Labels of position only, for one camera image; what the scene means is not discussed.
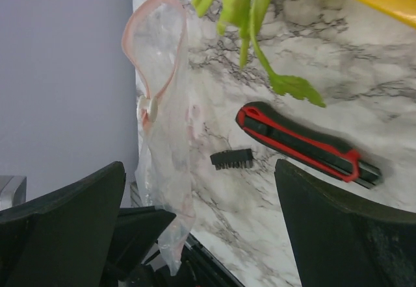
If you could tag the red black utility knife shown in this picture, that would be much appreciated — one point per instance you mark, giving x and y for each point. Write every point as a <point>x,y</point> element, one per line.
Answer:
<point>325,153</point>

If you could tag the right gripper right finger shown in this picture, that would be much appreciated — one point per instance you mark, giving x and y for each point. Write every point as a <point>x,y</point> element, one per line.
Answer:
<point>341,239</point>

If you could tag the green celery stalk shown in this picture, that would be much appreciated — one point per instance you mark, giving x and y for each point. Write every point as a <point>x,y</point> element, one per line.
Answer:
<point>248,17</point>

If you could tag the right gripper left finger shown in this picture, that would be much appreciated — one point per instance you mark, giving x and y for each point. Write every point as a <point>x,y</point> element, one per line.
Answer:
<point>62,238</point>

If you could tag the clear zip top bag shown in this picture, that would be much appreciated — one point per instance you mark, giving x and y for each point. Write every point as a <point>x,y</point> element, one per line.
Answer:
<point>155,41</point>

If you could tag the black bit holder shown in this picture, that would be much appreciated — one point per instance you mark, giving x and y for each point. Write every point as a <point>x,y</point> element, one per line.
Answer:
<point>239,158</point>

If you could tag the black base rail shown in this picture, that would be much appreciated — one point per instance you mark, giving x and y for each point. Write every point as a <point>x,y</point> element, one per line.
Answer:
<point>129,262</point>

